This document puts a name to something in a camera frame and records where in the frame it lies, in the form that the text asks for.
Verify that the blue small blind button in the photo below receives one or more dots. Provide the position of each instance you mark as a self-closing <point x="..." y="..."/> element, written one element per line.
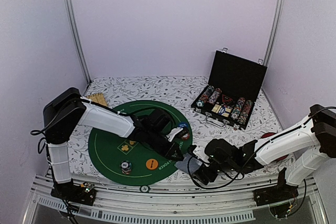
<point x="182" y="124"/>

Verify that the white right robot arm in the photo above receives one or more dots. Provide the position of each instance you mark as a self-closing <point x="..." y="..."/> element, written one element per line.
<point x="315" y="133"/>

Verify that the small chip stack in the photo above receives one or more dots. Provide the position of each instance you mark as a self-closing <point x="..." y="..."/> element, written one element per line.
<point x="186" y="136"/>

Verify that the orange big blind button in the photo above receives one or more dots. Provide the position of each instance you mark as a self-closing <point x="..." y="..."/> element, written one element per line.
<point x="152" y="164"/>

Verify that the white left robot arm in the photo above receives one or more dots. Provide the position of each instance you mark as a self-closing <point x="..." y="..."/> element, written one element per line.
<point x="70" y="109"/>

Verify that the floral white tablecloth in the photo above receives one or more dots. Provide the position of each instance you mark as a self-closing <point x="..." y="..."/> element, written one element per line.
<point x="178" y="92"/>

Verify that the aluminium corner post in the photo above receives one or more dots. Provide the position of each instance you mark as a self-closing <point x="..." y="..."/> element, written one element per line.
<point x="273" y="32"/>
<point x="76" y="38"/>

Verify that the green round poker mat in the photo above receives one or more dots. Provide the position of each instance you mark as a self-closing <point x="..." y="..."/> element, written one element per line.
<point x="107" y="150"/>

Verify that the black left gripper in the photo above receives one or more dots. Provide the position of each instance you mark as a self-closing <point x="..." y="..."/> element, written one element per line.
<point x="170" y="152"/>

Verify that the boxed card deck in case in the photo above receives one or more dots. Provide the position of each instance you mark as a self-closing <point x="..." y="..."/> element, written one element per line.
<point x="222" y="110"/>

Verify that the woven bamboo tray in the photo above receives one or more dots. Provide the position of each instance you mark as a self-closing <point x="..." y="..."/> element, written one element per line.
<point x="98" y="98"/>

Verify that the aluminium left corner post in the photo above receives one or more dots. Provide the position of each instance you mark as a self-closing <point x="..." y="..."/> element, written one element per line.
<point x="76" y="38"/>

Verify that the aluminium right corner post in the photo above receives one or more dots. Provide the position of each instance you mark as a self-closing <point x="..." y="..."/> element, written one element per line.
<point x="273" y="32"/>

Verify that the red floral bowl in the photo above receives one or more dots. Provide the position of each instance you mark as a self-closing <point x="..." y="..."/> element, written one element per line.
<point x="269" y="134"/>

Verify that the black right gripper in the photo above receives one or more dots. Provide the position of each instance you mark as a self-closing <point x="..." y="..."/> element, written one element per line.
<point x="202" y="173"/>

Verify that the red triangle all-in marker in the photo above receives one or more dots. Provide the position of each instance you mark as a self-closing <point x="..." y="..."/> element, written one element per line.
<point x="226" y="99"/>

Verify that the blue checked card deck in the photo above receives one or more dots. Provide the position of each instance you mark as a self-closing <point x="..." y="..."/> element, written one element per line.
<point x="188" y="165"/>

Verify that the black poker chip case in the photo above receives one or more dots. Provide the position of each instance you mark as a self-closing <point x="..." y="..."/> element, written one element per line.
<point x="236" y="77"/>

